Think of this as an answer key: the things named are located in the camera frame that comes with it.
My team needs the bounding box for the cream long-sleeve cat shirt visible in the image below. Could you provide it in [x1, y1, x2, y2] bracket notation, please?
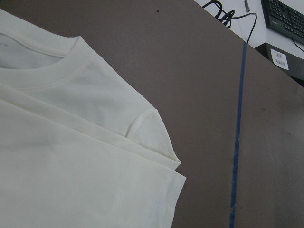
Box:
[0, 11, 186, 228]

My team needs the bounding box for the black box with label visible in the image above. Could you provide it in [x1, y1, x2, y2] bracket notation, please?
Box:
[255, 43, 304, 81]

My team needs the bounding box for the black keyboard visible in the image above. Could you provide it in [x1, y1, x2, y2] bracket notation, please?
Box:
[261, 0, 304, 44]

